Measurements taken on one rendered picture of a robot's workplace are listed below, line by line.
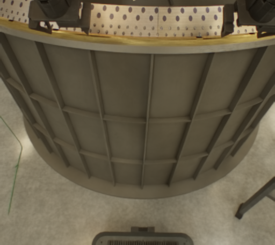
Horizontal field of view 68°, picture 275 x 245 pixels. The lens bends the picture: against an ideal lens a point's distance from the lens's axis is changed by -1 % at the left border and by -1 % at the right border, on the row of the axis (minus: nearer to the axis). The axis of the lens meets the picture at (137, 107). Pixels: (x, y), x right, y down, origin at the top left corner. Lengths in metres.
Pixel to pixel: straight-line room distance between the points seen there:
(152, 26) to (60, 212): 1.32
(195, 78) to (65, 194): 1.22
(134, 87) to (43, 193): 1.15
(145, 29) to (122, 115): 0.41
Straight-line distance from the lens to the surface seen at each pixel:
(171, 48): 0.61
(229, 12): 0.56
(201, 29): 0.66
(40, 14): 0.53
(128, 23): 0.63
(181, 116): 0.92
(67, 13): 0.51
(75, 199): 1.60
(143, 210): 1.53
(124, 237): 1.24
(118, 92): 0.80
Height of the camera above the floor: 1.48
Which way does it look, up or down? 48 degrees down
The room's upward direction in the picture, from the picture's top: 1 degrees clockwise
